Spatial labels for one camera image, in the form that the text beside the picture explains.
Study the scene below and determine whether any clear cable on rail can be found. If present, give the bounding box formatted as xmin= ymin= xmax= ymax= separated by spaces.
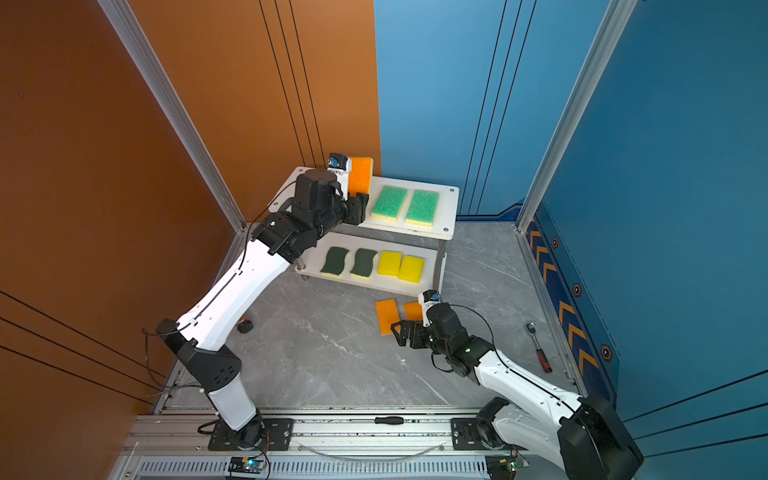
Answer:
xmin=293 ymin=440 xmax=448 ymax=463

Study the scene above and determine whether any green circuit board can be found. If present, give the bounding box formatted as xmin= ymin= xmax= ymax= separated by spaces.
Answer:
xmin=227 ymin=456 xmax=269 ymax=479
xmin=485 ymin=456 xmax=530 ymax=480

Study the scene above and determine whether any white two-tier shelf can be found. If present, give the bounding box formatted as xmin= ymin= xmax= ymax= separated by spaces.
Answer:
xmin=294 ymin=176 xmax=460 ymax=297

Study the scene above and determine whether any right green circuit board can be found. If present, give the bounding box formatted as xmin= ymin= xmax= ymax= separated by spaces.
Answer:
xmin=485 ymin=456 xmax=530 ymax=480

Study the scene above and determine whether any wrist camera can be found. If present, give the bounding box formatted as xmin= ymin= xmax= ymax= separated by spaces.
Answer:
xmin=327 ymin=153 xmax=352 ymax=200
xmin=418 ymin=290 xmax=442 ymax=328

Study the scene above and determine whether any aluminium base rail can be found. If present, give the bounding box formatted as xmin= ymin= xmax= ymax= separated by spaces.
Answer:
xmin=107 ymin=406 xmax=636 ymax=480

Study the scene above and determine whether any orange sponge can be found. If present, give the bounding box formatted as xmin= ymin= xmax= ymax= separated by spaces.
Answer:
xmin=375 ymin=299 xmax=401 ymax=336
xmin=348 ymin=157 xmax=374 ymax=197
xmin=404 ymin=302 xmax=423 ymax=321

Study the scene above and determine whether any yellow sponge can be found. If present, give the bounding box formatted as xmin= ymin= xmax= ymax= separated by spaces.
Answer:
xmin=397 ymin=255 xmax=425 ymax=284
xmin=377 ymin=251 xmax=402 ymax=277

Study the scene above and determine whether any left aluminium corner post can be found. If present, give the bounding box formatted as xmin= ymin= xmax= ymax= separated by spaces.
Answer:
xmin=98 ymin=0 xmax=246 ymax=232

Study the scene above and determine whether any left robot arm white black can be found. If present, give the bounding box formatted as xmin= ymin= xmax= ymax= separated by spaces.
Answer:
xmin=156 ymin=169 xmax=370 ymax=450

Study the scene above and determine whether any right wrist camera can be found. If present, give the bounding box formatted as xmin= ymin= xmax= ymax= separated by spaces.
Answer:
xmin=418 ymin=290 xmax=442 ymax=328

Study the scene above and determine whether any green wavy sponge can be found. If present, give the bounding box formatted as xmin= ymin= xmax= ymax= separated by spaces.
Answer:
xmin=350 ymin=248 xmax=378 ymax=279
xmin=320 ymin=246 xmax=349 ymax=278

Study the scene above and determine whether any brown sponge by wall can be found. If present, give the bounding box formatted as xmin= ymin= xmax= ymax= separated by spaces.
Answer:
xmin=237 ymin=319 xmax=253 ymax=334

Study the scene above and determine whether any left green circuit board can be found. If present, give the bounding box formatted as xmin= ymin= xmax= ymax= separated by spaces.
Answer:
xmin=227 ymin=456 xmax=269 ymax=479

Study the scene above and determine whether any aluminium corner post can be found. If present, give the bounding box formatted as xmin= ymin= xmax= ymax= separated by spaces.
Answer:
xmin=516 ymin=0 xmax=637 ymax=234
xmin=98 ymin=0 xmax=246 ymax=232

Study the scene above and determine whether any right aluminium corner post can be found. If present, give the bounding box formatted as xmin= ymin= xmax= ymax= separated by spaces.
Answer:
xmin=516 ymin=0 xmax=637 ymax=234

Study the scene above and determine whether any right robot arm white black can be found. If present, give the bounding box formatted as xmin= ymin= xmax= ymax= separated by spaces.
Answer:
xmin=390 ymin=291 xmax=644 ymax=479

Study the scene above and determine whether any black screwdriver on rail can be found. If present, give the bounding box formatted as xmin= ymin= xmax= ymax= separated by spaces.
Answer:
xmin=374 ymin=415 xmax=405 ymax=425

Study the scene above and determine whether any light green sponge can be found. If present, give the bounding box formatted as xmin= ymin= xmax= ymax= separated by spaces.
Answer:
xmin=405 ymin=190 xmax=440 ymax=228
xmin=371 ymin=185 xmax=408 ymax=222

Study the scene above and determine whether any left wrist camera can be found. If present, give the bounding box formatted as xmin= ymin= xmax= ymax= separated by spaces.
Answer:
xmin=327 ymin=153 xmax=352 ymax=200

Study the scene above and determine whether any red handled ratchet tool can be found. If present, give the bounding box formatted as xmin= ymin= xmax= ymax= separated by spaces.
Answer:
xmin=526 ymin=322 xmax=553 ymax=373

